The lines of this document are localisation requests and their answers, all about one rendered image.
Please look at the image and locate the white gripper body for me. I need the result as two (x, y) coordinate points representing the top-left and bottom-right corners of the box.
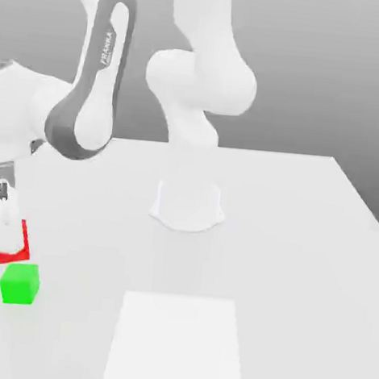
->
(0, 178), (27, 230)

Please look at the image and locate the small green cube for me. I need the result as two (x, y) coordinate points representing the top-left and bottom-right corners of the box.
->
(0, 260), (43, 307)

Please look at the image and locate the small red cube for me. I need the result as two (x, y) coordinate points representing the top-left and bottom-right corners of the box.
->
(0, 216), (35, 268)

